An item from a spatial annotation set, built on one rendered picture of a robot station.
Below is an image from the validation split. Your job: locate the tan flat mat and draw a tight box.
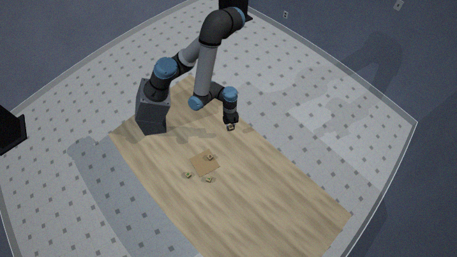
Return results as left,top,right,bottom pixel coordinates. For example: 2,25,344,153
190,149,220,177

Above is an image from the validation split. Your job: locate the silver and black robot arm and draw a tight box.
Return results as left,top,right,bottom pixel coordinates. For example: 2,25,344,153
144,7,245,111

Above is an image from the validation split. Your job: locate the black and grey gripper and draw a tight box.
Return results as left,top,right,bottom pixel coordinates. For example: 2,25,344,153
223,106,239,131

